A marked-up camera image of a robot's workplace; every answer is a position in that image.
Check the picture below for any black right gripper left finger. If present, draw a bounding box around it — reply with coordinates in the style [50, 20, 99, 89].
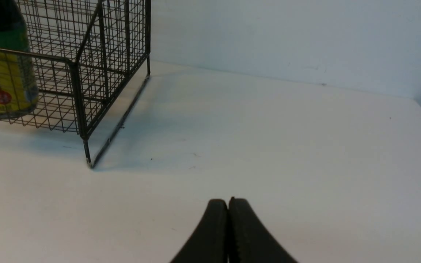
[171, 199, 228, 263]

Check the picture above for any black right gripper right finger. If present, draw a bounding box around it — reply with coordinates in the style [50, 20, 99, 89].
[228, 197, 297, 263]

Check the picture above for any oyster sauce bottle orange cap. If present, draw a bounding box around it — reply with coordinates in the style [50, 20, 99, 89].
[0, 0, 39, 119]

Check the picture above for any black wire mesh rack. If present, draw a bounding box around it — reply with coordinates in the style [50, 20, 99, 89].
[0, 0, 151, 168]

